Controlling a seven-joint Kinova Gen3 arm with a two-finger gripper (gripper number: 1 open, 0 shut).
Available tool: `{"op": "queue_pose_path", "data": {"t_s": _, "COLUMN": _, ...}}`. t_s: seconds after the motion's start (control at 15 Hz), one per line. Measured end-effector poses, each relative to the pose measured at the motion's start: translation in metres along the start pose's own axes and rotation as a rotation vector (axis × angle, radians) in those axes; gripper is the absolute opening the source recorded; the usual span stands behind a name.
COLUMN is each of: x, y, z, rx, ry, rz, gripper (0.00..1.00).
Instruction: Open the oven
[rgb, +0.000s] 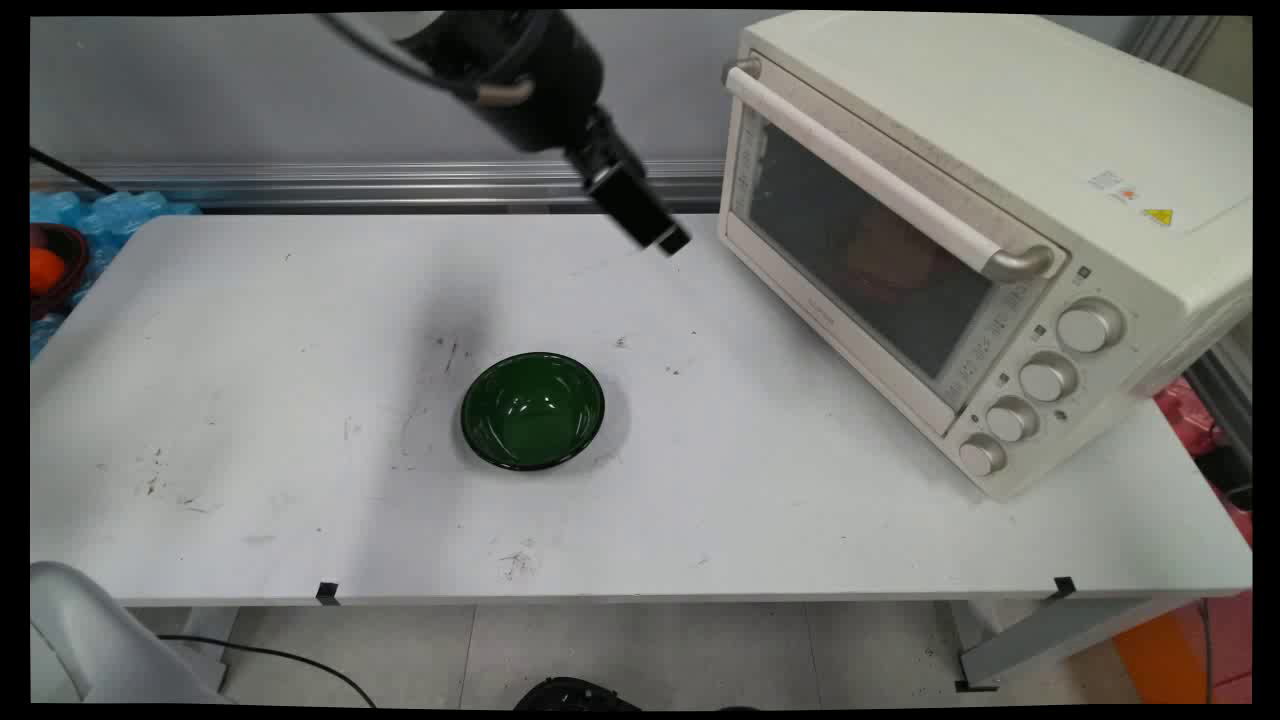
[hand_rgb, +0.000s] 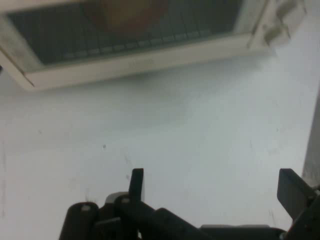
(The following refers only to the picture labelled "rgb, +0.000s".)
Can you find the aluminium frame rail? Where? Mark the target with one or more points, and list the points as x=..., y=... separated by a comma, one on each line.
x=300, y=185

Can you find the silver oven knob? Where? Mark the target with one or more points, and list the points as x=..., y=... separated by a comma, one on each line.
x=1011, y=419
x=1088, y=325
x=1047, y=377
x=981, y=455

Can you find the black object on floor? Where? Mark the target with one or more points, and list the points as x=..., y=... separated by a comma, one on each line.
x=575, y=693

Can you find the dark red bowl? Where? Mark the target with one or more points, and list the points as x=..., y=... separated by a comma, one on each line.
x=72, y=260

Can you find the red plastic bag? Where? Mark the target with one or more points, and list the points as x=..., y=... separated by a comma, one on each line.
x=1190, y=420

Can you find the orange box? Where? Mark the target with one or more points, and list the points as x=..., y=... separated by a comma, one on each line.
x=1160, y=660

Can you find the grey table leg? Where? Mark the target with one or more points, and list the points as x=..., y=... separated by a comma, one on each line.
x=1050, y=635

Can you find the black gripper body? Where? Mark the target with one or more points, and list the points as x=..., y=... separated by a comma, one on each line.
x=520, y=80

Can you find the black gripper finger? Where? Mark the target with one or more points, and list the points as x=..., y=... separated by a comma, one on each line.
x=630, y=205

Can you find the orange fruit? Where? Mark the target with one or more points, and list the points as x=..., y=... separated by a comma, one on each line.
x=44, y=270

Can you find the green bowl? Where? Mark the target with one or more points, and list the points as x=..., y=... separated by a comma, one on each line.
x=532, y=415

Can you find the cream toaster oven body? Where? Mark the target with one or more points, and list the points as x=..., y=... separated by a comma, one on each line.
x=1000, y=110

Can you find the black tape piece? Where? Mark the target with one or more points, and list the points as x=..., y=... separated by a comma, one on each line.
x=327, y=593
x=1064, y=588

